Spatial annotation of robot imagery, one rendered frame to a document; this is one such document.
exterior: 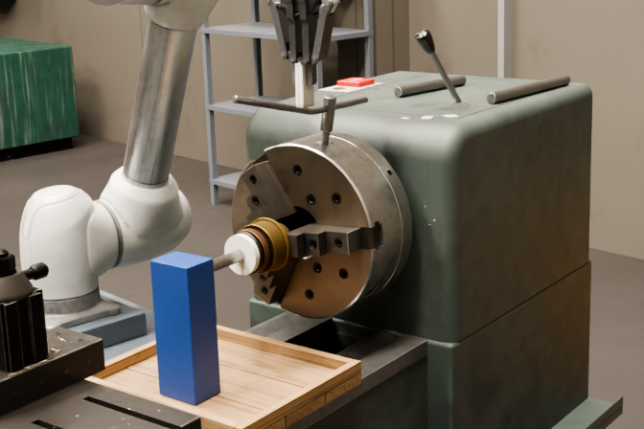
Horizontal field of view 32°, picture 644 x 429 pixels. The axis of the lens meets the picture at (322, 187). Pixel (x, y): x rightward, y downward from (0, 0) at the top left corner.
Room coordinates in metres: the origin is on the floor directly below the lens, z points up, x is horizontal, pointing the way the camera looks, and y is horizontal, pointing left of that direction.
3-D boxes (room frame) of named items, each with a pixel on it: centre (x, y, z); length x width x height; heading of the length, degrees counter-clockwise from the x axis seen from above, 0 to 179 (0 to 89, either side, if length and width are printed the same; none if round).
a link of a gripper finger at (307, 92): (1.77, 0.02, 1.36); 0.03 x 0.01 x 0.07; 143
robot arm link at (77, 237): (2.33, 0.56, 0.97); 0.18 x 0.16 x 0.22; 132
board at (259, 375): (1.74, 0.18, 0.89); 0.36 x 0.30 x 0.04; 53
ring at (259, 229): (1.84, 0.10, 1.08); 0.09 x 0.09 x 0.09; 53
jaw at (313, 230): (1.84, -0.01, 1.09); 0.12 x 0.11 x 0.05; 53
